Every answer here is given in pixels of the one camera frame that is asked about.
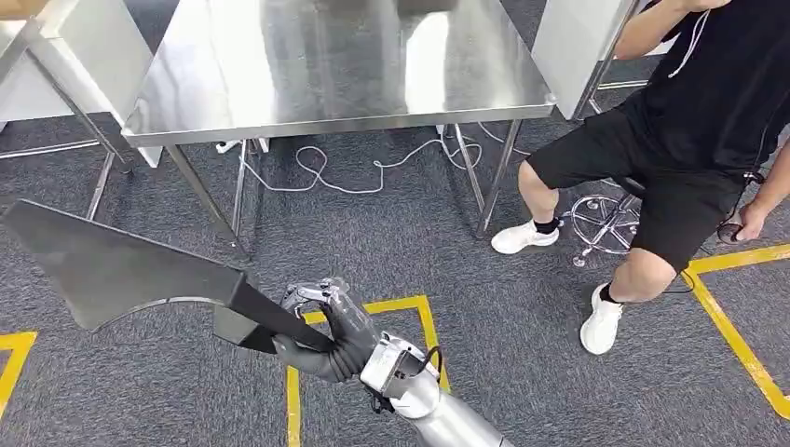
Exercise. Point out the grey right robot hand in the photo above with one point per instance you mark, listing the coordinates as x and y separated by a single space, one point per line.
352 339

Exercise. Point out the black curved car panel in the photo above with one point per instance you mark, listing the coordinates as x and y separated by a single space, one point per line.
123 265

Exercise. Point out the yellow floor tape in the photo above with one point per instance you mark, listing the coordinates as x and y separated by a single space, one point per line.
426 321
15 358
734 333

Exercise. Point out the white power strip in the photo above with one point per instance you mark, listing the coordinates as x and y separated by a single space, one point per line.
228 147

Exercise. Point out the chrome stool base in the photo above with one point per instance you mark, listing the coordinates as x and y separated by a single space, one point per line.
602 225

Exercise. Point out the stainless steel table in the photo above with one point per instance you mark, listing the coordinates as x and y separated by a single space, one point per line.
92 49
339 55
568 49

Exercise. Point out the black round handheld controller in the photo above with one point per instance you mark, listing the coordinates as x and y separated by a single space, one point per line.
729 233

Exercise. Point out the person's hand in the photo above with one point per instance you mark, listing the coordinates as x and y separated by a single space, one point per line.
753 223

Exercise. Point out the person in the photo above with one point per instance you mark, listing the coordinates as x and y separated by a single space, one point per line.
710 92

